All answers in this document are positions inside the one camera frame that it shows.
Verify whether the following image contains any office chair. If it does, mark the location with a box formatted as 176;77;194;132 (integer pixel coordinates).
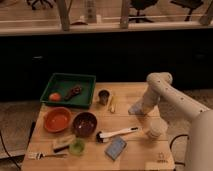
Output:
129;0;158;23

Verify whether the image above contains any black cable right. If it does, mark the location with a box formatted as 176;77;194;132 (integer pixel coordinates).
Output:
169;133;190;168

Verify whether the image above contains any grey-blue towel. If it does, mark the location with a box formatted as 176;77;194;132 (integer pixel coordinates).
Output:
128;102;144;115

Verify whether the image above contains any wooden block with black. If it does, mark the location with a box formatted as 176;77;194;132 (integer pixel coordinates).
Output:
52;135;75;153

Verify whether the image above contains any green small cup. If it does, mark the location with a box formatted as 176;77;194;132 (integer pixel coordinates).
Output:
69;138;85;155

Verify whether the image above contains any orange fruit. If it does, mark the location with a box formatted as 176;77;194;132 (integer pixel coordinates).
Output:
49;93;62;102

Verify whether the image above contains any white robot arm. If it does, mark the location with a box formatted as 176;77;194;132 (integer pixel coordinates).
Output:
141;72;213;171

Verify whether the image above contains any yellow banana-like object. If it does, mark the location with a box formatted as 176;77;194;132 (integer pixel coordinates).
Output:
108;96;115;113

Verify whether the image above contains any white handled brush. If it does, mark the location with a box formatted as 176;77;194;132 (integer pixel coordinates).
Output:
96;127;140;143

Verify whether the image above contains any orange bowl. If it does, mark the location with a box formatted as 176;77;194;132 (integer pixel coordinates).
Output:
44;107;71;133

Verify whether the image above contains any dark maroon bowl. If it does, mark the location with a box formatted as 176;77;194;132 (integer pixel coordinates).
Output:
72;112;97;138

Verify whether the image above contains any silver fork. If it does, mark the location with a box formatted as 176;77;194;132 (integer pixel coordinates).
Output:
27;152;67;160

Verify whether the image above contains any metal cup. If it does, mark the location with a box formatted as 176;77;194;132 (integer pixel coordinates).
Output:
98;90;110;105

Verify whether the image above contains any black cable left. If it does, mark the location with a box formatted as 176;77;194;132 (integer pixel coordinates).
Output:
0;129;22;170

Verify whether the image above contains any black cable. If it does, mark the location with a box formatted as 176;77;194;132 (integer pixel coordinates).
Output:
0;129;22;170
169;133;190;168

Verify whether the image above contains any green plastic tray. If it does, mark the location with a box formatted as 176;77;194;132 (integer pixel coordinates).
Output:
40;73;96;109

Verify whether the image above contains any brown object in tray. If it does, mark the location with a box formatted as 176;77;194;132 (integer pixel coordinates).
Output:
64;86;82;101

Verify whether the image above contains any blue sponge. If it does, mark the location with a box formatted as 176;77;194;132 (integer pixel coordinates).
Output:
105;136;127;160

